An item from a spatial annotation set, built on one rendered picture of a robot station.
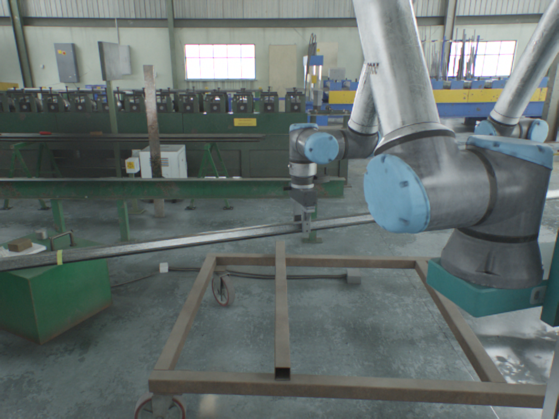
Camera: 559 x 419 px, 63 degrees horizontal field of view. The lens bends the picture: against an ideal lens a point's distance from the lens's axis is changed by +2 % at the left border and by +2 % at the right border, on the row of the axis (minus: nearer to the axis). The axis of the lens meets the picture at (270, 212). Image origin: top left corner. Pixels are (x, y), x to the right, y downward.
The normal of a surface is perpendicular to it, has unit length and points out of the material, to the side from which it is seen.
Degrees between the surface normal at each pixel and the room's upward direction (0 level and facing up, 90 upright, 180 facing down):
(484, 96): 90
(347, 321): 0
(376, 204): 94
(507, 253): 70
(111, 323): 0
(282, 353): 0
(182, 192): 90
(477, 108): 90
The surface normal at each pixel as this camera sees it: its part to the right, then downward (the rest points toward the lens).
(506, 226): -0.22, 0.30
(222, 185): 0.00, 0.31
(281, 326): 0.00, -0.95
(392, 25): -0.21, -0.17
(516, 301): 0.30, 0.30
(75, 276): 0.88, 0.15
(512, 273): 0.00, -0.04
